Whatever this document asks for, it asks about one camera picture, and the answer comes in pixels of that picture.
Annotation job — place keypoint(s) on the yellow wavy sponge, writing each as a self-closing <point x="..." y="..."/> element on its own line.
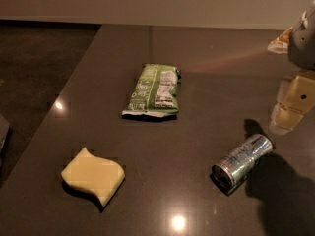
<point x="94" y="175"/>

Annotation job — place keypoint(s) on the green jalapeno chip bag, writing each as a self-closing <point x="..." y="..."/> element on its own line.
<point x="155" y="92"/>

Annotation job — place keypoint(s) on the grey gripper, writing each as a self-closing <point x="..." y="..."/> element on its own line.
<point x="303" y="46"/>

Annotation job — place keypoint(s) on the silver redbull can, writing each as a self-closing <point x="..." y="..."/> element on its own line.
<point x="232" y="168"/>

